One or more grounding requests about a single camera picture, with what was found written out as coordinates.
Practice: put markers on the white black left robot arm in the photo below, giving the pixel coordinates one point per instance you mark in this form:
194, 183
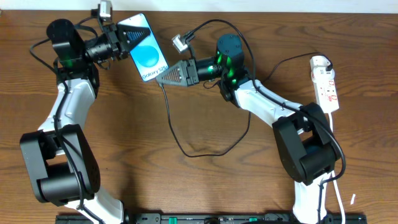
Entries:
60, 163

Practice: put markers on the white USB charger adapter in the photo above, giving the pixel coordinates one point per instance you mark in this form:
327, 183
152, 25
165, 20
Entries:
322, 67

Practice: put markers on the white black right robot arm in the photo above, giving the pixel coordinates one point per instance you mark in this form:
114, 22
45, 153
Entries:
307, 147

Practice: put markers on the blue Galaxy smartphone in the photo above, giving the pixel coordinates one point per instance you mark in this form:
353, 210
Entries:
147, 55

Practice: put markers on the small white paper scrap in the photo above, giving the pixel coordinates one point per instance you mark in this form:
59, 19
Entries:
352, 199

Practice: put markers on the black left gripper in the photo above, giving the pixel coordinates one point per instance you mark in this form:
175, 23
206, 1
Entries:
115, 42

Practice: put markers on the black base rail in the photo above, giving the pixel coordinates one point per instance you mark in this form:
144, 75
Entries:
155, 218

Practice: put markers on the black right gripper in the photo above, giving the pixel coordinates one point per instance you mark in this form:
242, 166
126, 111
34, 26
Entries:
190, 72

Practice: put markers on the white power strip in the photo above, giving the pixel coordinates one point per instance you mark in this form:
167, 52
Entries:
325, 92

